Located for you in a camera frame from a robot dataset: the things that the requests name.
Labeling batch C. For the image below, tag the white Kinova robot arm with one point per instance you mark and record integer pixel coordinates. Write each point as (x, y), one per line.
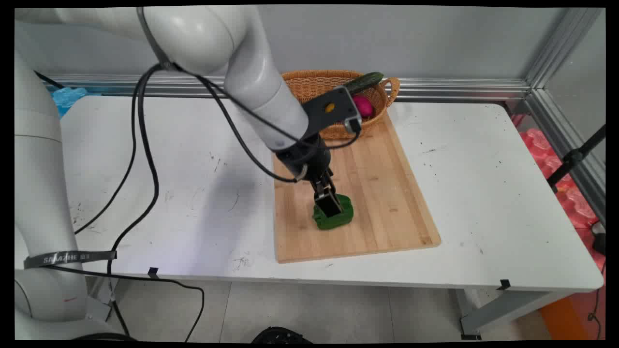
(203, 38)

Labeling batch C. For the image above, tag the green bell pepper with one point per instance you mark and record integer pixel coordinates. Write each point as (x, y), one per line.
(333, 217)

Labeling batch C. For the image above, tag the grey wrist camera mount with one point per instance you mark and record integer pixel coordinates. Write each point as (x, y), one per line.
(333, 108)

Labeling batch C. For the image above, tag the black tape piece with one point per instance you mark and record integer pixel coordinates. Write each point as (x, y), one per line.
(503, 284)
(153, 272)

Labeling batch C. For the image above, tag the red bubble wrap sheet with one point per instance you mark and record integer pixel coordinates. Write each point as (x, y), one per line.
(561, 179)

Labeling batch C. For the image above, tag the green cucumber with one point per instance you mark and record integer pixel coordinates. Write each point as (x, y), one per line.
(363, 82)

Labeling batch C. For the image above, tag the black tripod stand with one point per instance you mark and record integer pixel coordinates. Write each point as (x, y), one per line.
(575, 157)

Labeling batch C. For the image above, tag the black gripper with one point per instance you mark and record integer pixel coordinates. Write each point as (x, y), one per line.
(307, 159)

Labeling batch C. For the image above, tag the grey table leg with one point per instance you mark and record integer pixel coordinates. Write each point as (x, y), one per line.
(503, 311)

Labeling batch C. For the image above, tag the woven wicker basket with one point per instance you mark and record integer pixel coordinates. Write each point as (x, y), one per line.
(333, 92)

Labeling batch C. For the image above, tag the orange floor object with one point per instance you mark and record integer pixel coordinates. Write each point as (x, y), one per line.
(563, 319)

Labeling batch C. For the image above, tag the magenta round fruit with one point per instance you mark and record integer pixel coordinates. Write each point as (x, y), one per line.
(363, 106)

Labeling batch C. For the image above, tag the blue plastic bag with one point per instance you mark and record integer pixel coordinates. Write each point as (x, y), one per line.
(70, 99)

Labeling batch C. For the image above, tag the wooden cutting board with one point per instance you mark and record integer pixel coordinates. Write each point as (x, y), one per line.
(358, 193)

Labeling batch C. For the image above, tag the black round floor object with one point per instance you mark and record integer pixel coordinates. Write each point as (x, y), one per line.
(281, 335)

